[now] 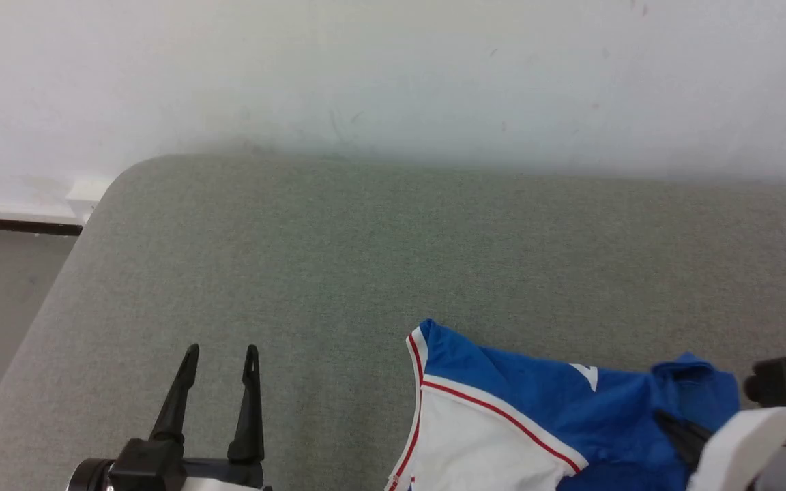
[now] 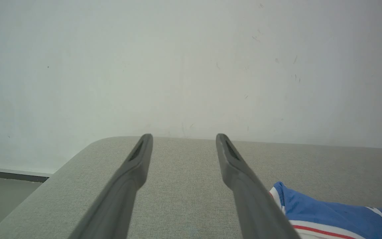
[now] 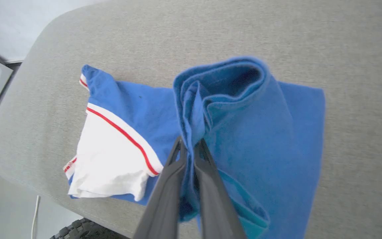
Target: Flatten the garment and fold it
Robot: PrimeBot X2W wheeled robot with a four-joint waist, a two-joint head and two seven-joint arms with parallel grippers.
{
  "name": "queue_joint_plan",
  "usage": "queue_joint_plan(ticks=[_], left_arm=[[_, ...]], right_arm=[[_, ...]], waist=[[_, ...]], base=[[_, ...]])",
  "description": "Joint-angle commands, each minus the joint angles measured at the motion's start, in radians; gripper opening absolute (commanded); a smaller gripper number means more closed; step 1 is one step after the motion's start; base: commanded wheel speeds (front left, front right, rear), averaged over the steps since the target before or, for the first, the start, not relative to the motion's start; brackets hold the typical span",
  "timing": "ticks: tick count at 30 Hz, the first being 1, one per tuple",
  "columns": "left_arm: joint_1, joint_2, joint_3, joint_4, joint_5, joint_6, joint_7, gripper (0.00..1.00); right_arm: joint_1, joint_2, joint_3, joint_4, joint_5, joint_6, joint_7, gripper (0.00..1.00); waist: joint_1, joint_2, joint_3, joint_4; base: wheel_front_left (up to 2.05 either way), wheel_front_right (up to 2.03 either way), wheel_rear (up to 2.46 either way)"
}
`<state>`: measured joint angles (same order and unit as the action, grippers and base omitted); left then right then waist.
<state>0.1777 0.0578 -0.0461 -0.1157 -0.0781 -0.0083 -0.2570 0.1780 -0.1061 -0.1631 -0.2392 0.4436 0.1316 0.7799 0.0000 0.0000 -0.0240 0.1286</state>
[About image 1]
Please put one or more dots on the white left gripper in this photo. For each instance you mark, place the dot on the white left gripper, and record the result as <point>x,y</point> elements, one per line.
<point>222,474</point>

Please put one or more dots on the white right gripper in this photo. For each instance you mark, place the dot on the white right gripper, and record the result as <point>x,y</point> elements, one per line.
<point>734,450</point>

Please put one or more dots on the blue and white sports jersey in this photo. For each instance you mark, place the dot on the blue and white sports jersey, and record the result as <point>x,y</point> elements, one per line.
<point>536,389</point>

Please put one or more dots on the grey-green fabric sofa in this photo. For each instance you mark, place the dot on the grey-green fabric sofa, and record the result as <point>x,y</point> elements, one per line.
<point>366,273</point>

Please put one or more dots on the dark baseboard strip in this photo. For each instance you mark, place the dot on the dark baseboard strip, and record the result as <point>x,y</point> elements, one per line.
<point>18,225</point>

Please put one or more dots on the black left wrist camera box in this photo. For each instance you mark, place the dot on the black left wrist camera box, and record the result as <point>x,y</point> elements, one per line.
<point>147,467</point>

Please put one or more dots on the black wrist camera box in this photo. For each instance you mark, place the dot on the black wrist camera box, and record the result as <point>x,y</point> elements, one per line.
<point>147,467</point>
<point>778,382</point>

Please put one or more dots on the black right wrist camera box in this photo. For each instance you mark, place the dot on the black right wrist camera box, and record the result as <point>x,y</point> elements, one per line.
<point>778,382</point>

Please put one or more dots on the white wall trunking box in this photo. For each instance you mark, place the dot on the white wall trunking box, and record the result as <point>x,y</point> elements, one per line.
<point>89,198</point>

